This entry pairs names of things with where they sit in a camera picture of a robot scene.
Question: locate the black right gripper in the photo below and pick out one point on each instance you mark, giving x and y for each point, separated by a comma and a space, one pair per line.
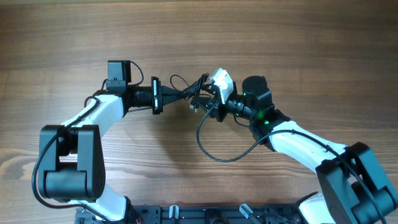
216, 106

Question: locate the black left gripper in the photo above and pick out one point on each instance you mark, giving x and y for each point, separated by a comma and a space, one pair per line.
157, 90

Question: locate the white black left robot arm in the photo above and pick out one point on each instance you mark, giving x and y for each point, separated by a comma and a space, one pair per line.
70, 170

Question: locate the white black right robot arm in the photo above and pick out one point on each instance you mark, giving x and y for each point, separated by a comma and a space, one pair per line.
355, 188

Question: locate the black aluminium base frame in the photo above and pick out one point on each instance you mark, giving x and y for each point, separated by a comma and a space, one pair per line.
270, 213

